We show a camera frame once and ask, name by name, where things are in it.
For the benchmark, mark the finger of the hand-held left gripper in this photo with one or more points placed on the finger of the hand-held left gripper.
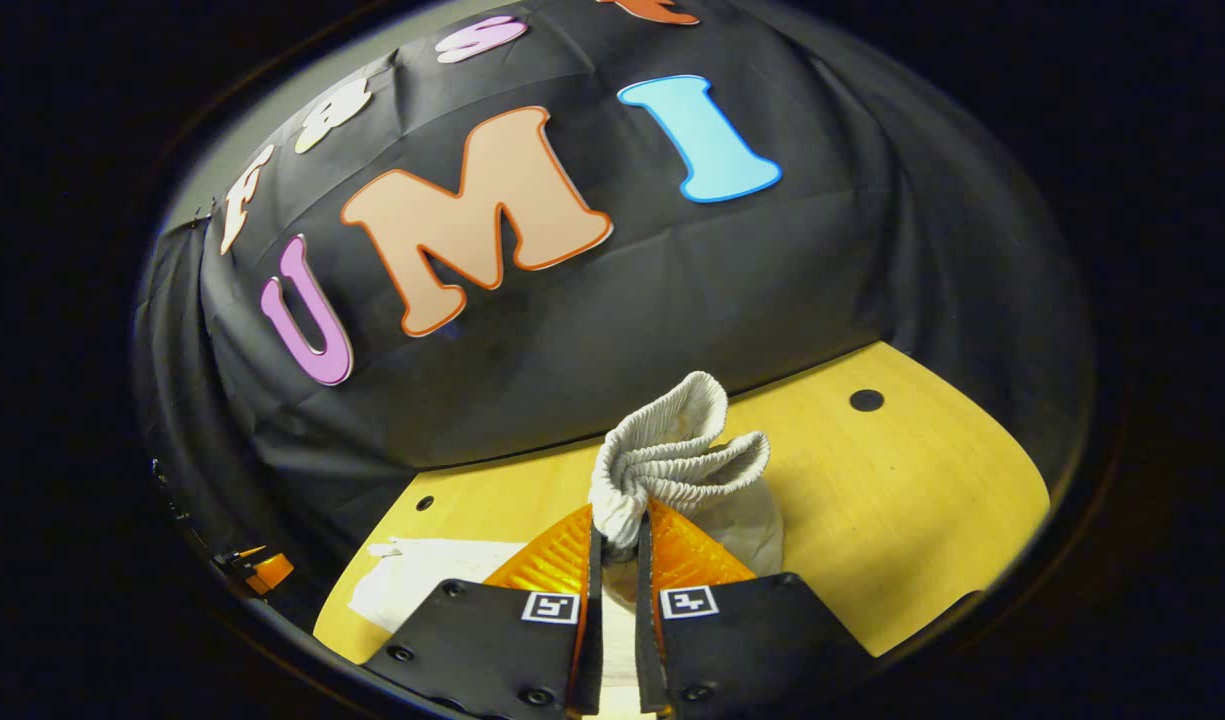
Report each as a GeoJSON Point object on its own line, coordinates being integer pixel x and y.
{"type": "Point", "coordinates": [272, 572]}

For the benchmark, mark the black backdrop cloth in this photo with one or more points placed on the black backdrop cloth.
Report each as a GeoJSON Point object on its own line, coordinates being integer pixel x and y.
{"type": "Point", "coordinates": [672, 280]}

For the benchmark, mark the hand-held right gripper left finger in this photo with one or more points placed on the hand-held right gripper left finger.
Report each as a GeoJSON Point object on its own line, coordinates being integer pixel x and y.
{"type": "Point", "coordinates": [594, 640]}

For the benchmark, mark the white jeans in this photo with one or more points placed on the white jeans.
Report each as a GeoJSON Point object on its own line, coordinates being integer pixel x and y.
{"type": "Point", "coordinates": [672, 450]}

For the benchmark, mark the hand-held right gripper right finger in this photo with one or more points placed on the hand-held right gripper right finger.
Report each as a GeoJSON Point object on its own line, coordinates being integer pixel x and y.
{"type": "Point", "coordinates": [645, 640]}

